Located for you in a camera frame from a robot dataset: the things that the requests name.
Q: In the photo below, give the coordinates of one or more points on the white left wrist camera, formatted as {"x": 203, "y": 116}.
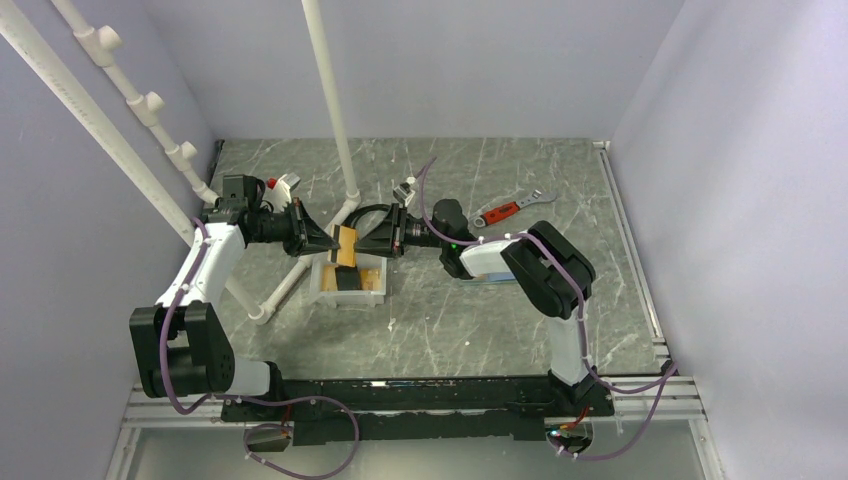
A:
{"x": 278, "y": 192}

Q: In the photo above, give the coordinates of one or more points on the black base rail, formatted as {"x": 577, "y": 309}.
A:
{"x": 519, "y": 407}

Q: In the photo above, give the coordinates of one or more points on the clear plastic tray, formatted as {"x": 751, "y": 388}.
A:
{"x": 364, "y": 284}

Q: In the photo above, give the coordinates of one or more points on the dark card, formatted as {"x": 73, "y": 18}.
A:
{"x": 348, "y": 278}

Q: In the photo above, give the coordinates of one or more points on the red handled adjustable wrench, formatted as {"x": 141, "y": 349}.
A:
{"x": 504, "y": 211}

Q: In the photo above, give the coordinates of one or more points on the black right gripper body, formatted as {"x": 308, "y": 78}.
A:
{"x": 417, "y": 233}

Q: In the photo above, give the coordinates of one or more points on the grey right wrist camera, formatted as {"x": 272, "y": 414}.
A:
{"x": 404, "y": 194}

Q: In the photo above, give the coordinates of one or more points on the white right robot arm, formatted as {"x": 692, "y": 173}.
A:
{"x": 555, "y": 277}

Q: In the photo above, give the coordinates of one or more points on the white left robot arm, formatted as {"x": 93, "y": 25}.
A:
{"x": 180, "y": 346}

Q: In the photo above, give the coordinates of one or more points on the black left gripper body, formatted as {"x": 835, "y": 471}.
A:
{"x": 272, "y": 227}

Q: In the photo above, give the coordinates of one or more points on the orange credit card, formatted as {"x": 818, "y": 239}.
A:
{"x": 346, "y": 238}

